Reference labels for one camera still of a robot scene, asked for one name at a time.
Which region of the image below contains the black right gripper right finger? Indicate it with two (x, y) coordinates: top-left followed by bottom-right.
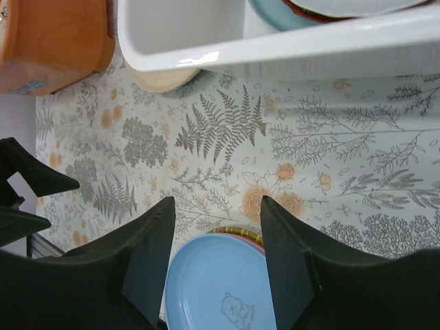
(261, 196), (439, 329)

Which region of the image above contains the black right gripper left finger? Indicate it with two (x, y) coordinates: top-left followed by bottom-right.
(1, 197), (176, 329)

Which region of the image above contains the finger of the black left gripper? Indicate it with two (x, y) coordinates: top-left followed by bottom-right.
(0, 208), (51, 247)
(1, 137), (80, 208)

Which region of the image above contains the pink plate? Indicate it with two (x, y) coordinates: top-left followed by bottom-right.
(225, 234), (265, 257)

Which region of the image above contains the light blue plate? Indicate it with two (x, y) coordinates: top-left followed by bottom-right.
(164, 234), (276, 329)

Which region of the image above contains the yellow woven plate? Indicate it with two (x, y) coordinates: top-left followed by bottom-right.
(209, 226), (264, 247)

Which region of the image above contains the white ribbed deep plate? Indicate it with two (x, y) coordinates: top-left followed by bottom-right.
(291, 0), (428, 18)

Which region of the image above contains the cream blue tree plate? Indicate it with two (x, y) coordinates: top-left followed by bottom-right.
(249, 0), (321, 32)

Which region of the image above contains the white plastic bin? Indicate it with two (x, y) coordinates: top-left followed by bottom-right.
(117, 1), (439, 81)

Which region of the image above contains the floral patterned table mat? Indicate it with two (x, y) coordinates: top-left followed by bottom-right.
(36, 60), (439, 258)

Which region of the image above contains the orange plastic tub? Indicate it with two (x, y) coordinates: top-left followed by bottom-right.
(1, 0), (115, 96)

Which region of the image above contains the cream green twig plate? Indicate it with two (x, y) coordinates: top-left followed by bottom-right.
(129, 67), (200, 93)

